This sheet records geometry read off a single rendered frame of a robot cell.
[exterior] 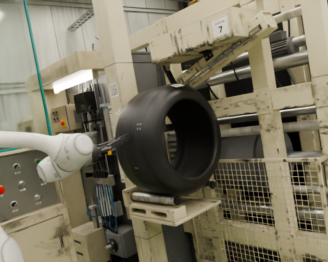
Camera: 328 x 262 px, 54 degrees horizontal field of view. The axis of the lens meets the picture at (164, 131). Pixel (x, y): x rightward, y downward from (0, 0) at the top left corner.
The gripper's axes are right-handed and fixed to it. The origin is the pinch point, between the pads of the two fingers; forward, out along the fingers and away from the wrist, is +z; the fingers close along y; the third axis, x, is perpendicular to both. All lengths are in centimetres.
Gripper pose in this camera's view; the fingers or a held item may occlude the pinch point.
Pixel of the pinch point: (124, 138)
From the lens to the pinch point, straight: 149.9
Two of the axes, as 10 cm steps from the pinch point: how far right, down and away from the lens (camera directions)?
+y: -6.8, 0.8, 7.3
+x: 2.8, 9.5, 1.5
